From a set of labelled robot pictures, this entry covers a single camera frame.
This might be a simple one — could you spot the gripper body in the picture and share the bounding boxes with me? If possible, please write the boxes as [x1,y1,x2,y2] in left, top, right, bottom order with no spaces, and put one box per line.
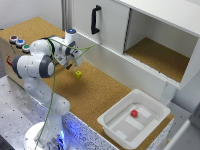
[55,46,84,71]

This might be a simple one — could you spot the yellow block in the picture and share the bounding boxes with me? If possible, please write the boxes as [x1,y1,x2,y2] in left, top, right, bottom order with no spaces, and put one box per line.
[75,70,83,80]

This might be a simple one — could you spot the pink block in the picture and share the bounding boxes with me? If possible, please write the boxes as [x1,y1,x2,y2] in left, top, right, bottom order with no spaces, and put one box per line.
[130,109,139,118]

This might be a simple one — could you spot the green button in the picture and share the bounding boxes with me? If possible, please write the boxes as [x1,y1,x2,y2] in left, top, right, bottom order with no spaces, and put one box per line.
[21,44,32,54]

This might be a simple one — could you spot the blue button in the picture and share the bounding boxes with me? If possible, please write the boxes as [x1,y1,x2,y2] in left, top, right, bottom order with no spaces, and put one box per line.
[15,38,26,49]

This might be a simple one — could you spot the white sliding door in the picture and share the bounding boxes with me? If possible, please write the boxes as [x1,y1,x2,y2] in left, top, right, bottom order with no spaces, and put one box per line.
[71,0,131,55]

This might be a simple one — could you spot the wooden drawer box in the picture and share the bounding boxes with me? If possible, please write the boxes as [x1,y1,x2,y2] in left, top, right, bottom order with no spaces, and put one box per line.
[0,16,66,89]

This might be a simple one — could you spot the red button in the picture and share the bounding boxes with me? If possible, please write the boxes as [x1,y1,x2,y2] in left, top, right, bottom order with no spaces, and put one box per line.
[9,34,19,45]

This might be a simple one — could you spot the white cabinet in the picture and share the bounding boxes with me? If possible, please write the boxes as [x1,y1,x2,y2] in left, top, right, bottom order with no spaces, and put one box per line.
[70,0,200,107]

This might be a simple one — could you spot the white plastic box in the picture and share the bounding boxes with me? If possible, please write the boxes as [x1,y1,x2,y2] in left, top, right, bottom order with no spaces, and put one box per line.
[96,88,172,150]

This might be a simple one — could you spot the green cable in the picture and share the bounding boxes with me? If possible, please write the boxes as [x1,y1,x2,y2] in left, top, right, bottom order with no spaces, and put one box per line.
[34,37,96,150]

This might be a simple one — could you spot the black door handle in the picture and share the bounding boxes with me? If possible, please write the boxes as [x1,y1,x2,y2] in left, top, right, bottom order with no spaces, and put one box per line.
[90,4,102,36]

